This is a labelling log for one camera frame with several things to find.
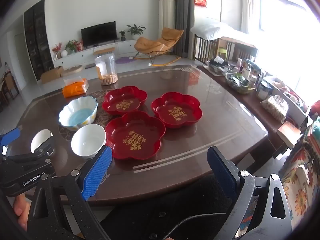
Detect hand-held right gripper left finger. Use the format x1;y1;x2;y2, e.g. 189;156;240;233
26;145;113;240

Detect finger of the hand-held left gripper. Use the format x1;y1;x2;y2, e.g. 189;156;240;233
30;136;56;159
0;127;22;147

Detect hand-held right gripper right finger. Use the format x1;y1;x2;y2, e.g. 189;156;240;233
207;146;293;240

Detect small white bowl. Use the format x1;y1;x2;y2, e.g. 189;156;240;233
30;129;54;153

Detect white bowl blue print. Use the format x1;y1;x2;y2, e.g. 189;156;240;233
71;124;107;160

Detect blue scalloped ceramic bowl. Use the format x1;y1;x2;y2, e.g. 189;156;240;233
59;96;98;132

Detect red flower-shaped plate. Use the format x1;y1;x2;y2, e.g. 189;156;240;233
151;92;202;129
102;86;148;117
105;111;166;160

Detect person's left hand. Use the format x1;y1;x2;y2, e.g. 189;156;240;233
14;194;32;231

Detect wooden dining chair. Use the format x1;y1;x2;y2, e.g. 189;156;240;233
0;70;19;103

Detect orange tissue pack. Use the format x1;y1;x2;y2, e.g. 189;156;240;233
62;76;90;98

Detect person's black clothing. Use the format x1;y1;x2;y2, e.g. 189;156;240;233
100;174;242;240

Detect cardboard box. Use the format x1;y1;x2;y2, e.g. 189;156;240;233
40;66;64;84

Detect dark brown side table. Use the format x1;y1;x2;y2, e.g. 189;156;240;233
197;65;309;159

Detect orange paperback book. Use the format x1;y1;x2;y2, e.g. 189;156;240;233
277;121;302;148

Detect white power strip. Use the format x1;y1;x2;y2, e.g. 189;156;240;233
296;165;309;188

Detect beige round stool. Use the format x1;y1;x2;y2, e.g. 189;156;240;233
61;65;83;77

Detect clear bag of snacks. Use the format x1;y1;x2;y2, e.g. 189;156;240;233
261;95;289;124

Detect floral blanket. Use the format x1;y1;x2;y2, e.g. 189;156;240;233
281;130;320;232

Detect glass bowl of packets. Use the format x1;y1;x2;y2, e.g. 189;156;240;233
224;72;257;94

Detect glass jar with lid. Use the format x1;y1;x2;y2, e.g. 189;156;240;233
256;80;272;100

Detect dark glass display cabinet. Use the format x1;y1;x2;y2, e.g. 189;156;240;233
24;5;55;82

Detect white storage tray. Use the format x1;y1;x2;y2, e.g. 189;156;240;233
265;76;311;130

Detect red flower bouquet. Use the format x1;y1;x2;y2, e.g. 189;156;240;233
52;42;63;60

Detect clear plastic snack jar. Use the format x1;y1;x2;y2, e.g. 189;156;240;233
94;53;118;86

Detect folded green striped clothes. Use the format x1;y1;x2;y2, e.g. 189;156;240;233
309;116;320;150

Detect basket of dark items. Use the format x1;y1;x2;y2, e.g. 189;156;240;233
207;56;237;77

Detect leafy green houseplant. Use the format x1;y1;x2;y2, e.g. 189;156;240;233
64;40;79;54

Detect red knitted cloth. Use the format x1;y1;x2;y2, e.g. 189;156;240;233
309;100;320;120

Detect wooden stool hairpin legs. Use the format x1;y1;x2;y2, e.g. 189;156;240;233
94;47;115;57

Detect wooden crib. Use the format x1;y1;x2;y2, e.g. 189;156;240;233
194;34;258;66

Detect black flat television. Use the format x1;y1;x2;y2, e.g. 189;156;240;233
80;21;117;49

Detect orange rocking chair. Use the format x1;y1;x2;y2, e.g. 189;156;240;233
133;27;184;67

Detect white pillow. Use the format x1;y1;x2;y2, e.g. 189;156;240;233
190;22;258;48

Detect large green potted plant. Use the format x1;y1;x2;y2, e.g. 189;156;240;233
127;24;146;40

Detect bright window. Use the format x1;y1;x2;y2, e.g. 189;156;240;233
259;0;319;93

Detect grey curtain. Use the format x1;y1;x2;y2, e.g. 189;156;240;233
170;0;196;60

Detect white sheer curtain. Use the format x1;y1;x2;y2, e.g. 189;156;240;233
241;0;258;34

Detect covered standing air conditioner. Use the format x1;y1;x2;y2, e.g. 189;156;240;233
159;0;176;30

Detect black cable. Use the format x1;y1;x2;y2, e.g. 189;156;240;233
171;212;227;232

